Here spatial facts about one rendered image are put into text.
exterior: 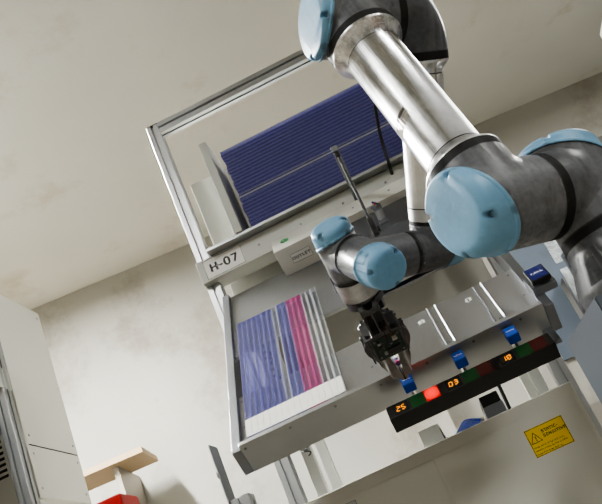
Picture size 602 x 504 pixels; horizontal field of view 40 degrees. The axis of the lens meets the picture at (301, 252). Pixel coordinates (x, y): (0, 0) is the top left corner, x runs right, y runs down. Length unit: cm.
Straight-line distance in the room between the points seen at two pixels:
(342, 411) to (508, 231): 76
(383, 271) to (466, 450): 72
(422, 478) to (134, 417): 336
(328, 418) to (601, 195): 80
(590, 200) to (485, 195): 16
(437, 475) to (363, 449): 292
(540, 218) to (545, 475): 98
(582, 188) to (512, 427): 95
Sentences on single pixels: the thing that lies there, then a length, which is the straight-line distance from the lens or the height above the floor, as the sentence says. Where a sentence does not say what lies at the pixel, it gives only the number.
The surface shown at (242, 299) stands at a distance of 228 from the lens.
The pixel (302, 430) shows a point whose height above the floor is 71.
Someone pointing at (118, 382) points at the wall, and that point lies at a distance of 521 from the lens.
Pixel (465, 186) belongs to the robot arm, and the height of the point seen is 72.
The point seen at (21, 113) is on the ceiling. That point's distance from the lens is 396.
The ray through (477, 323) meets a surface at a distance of 172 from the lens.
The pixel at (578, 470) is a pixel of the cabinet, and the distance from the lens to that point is 194.
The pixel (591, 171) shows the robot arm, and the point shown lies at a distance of 111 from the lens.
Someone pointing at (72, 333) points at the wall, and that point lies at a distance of 541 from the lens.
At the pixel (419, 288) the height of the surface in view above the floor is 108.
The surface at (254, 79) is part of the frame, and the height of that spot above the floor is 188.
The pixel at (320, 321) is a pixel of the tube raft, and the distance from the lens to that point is 196.
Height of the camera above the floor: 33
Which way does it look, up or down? 24 degrees up
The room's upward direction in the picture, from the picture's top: 24 degrees counter-clockwise
